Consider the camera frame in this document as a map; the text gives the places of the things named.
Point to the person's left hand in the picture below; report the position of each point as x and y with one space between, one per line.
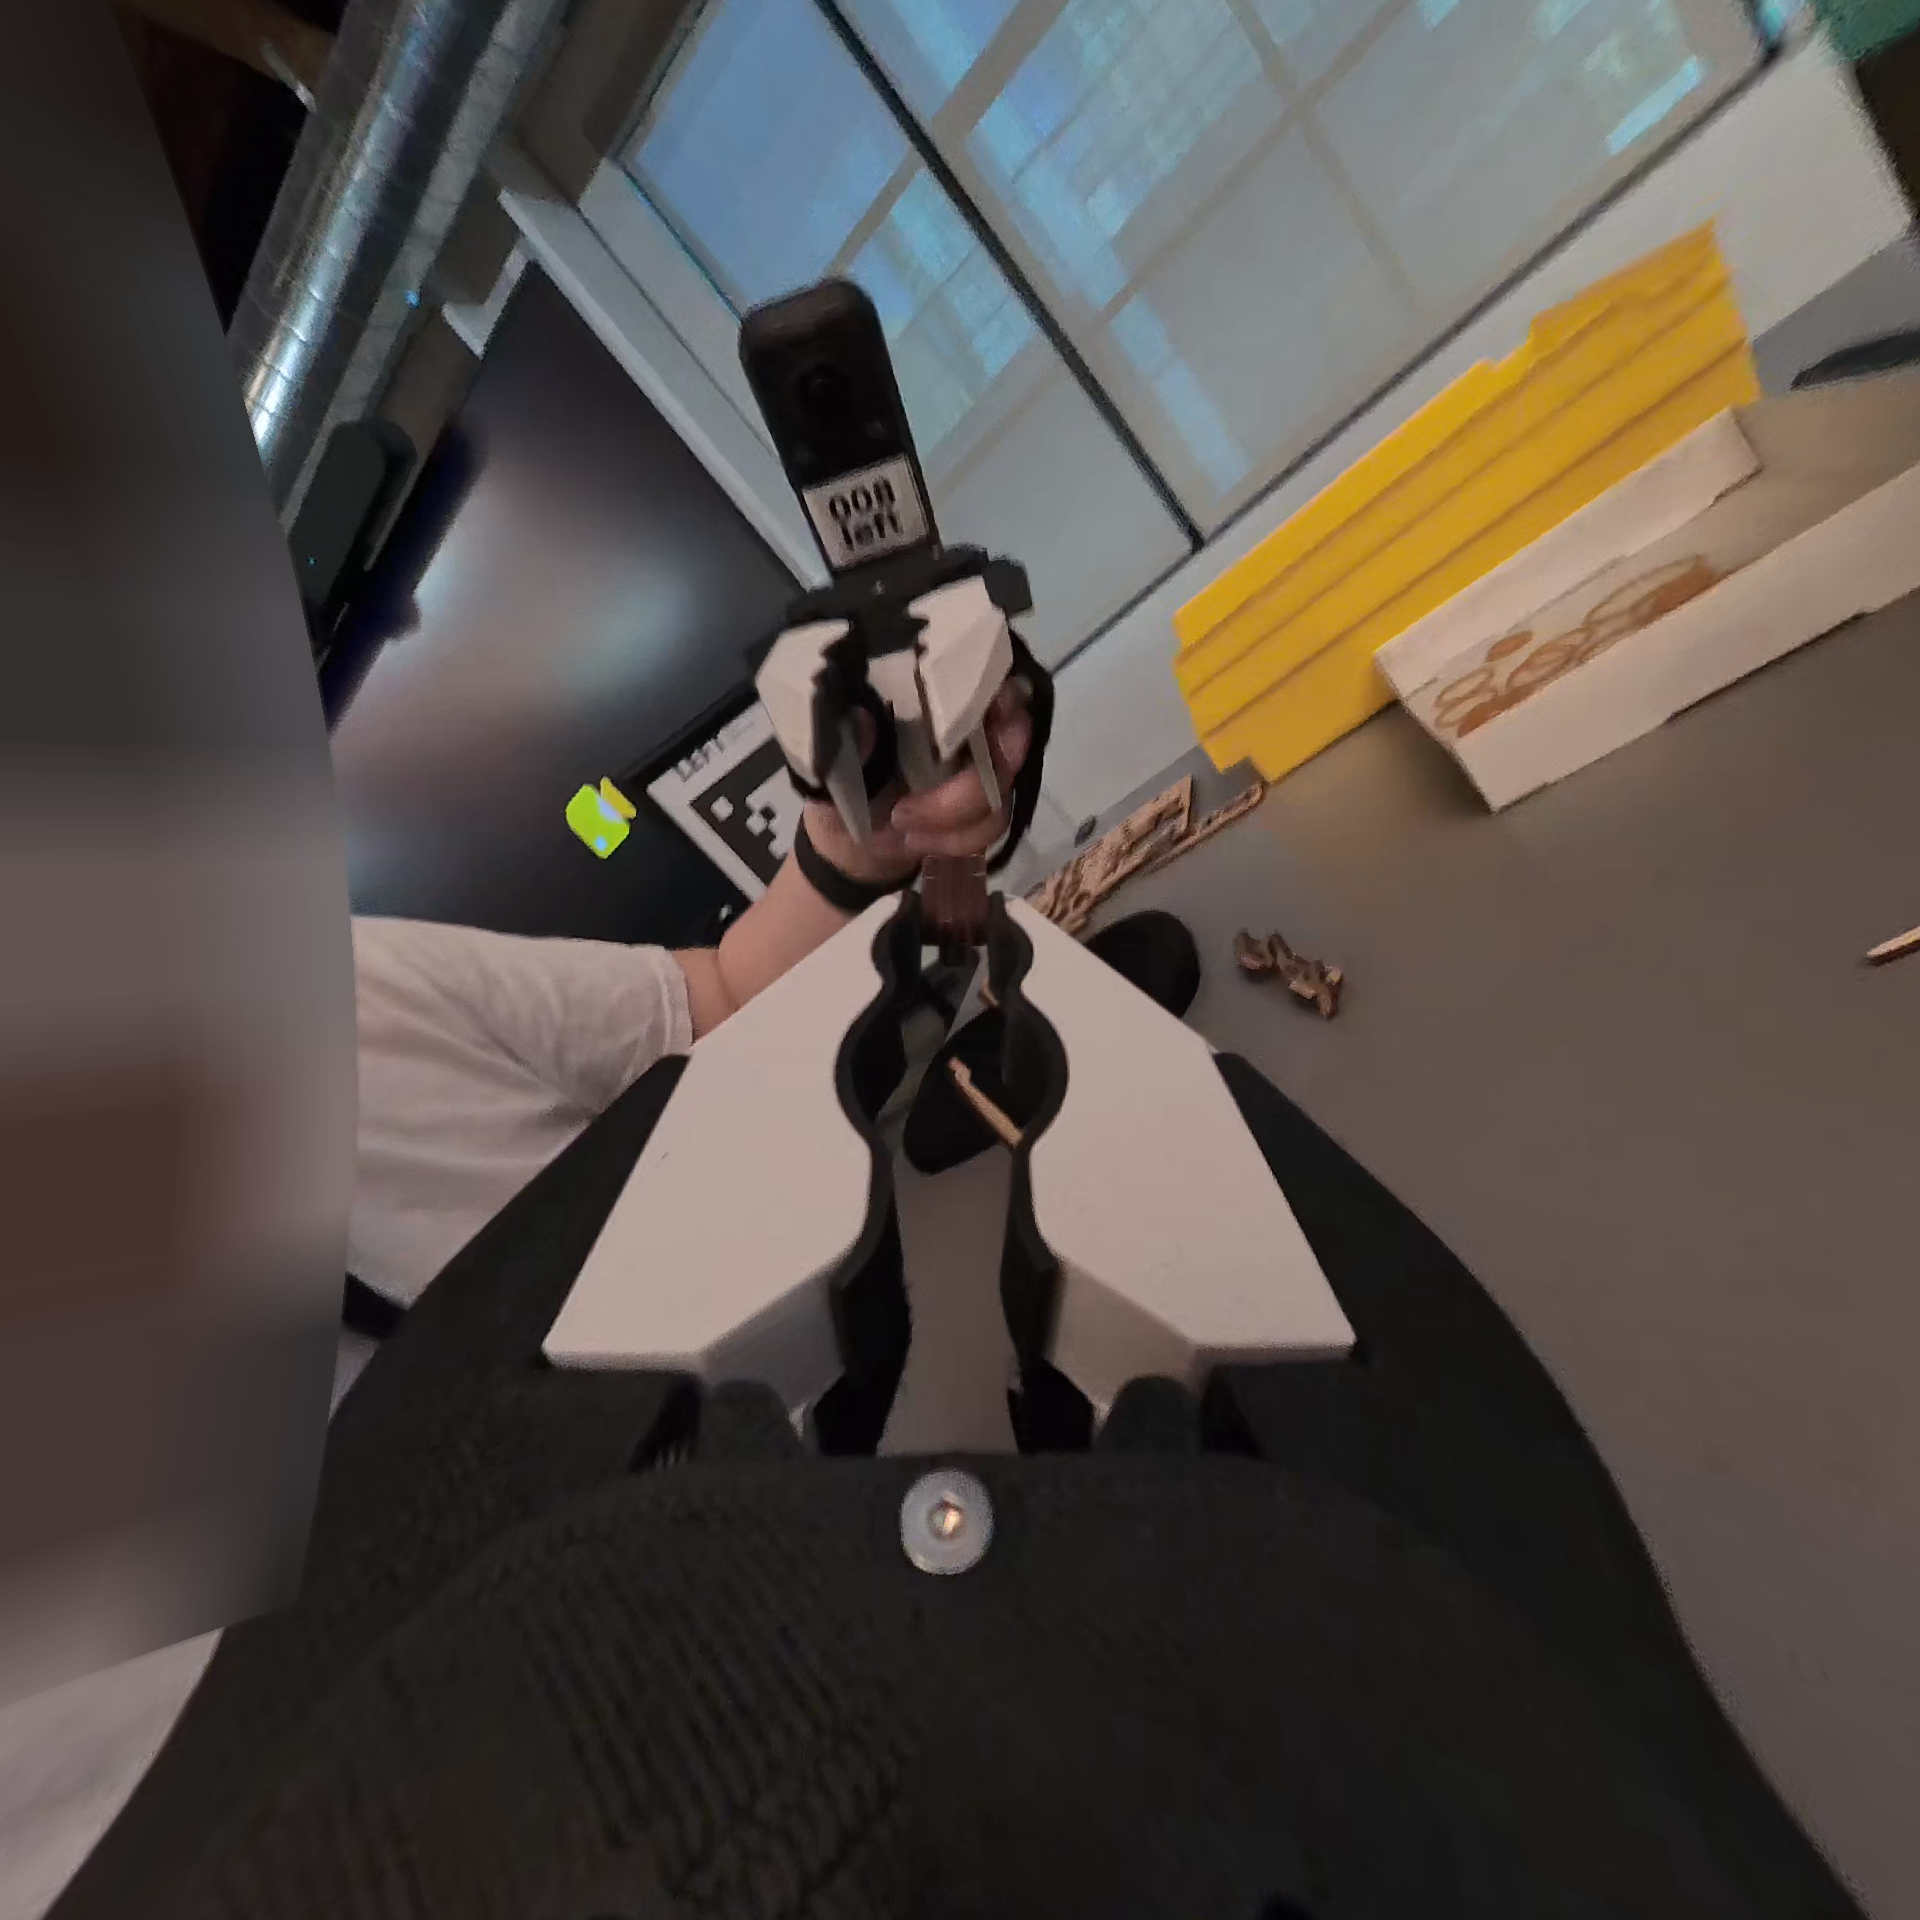
937 832

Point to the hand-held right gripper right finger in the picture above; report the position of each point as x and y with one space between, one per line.
1171 1202

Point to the laser-cut wooden part sheets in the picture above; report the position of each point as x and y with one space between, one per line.
1125 856

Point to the white cardboard box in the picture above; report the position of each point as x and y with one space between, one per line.
1681 661

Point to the dark wooden model part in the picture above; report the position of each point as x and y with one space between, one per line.
954 902

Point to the person's left forearm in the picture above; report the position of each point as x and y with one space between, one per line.
763 946

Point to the yellow-green sticker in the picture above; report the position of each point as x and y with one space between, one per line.
600 820

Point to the dark screen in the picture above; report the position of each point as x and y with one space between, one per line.
570 600

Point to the long wooden stick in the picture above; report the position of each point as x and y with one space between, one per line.
1898 946

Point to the pile of wooden rings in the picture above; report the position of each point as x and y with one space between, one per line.
1574 639

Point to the stack of yellow plastic trays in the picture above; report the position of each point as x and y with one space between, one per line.
1440 541

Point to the window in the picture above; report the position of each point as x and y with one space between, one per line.
1200 224

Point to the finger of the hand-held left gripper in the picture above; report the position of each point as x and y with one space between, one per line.
968 661
790 691

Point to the silver ventilation duct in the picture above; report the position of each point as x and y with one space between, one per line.
358 224

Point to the small wooden cut-out part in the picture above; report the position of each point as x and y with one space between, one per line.
1289 972

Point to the small wooden peg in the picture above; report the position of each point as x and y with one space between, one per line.
982 1102

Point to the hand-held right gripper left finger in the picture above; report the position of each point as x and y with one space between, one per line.
720 1186

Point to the black and white marker board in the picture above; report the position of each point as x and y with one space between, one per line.
734 810

